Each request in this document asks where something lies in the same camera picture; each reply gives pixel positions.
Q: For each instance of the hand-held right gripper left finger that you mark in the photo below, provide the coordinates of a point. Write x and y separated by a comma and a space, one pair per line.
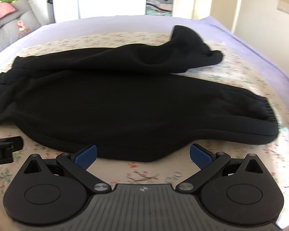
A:
86, 156

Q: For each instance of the purple bed sheet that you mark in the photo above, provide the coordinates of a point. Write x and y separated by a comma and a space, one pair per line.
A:
139, 25

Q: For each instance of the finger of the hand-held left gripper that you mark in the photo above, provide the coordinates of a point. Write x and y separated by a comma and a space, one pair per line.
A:
9, 142

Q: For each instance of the white door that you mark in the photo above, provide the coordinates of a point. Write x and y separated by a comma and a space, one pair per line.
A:
216, 2

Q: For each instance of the floral blanket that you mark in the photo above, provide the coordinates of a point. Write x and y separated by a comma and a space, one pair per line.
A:
233, 77

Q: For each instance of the black pants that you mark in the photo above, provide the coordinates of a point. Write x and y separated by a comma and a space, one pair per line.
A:
125, 105

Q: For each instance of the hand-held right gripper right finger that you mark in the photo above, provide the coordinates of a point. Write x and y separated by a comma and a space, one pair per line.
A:
200, 154

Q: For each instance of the grey padded headboard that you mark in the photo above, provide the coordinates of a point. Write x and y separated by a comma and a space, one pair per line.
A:
11, 32

